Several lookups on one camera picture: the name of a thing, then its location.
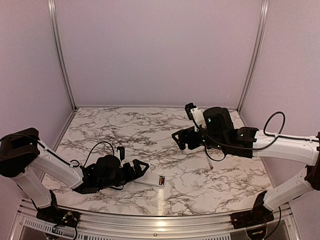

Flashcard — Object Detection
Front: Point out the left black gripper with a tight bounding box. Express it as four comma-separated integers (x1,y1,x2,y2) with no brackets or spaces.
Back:
98,159,150,191

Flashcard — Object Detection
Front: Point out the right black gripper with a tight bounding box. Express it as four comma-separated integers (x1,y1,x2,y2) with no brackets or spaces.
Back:
172,125,227,152

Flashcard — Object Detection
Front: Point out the white remote control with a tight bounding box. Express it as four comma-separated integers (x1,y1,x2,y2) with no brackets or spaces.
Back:
134,170,166,188

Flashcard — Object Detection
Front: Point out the silver pen tool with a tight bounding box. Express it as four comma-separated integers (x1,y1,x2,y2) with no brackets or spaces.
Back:
205,152,214,170

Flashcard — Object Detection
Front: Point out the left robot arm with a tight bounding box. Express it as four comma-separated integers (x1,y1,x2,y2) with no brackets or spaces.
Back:
0,127,150,223

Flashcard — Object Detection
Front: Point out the battery in remote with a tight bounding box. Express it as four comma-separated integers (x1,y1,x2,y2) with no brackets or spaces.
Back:
158,175,166,186

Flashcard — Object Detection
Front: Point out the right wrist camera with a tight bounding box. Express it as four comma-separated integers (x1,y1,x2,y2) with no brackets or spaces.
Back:
184,102,207,132

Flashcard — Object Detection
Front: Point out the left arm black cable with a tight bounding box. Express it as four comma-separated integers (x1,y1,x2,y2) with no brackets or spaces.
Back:
84,141,120,171

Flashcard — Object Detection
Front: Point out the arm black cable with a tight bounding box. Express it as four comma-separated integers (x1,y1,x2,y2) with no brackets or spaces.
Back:
84,141,120,171
203,111,287,161

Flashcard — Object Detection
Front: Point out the front aluminium rail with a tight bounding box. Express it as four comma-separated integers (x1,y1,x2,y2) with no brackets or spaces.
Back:
9,198,301,240

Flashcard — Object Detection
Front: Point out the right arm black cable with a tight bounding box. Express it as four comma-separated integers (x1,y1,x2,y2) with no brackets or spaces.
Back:
203,111,287,161

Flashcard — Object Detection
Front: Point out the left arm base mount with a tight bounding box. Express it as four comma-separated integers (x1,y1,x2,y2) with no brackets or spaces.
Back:
36,207,80,228

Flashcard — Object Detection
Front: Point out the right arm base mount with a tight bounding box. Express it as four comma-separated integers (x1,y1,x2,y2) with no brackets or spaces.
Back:
230,210,275,229

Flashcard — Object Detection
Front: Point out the right aluminium frame post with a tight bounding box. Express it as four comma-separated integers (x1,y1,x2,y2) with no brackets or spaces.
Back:
236,0,270,114

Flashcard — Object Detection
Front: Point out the aluminium frame post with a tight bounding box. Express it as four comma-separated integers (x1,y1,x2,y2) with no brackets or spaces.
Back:
236,0,270,114
47,0,78,112

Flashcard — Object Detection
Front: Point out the left aluminium frame post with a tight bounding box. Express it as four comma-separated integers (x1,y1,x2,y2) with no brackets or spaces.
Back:
47,0,78,112

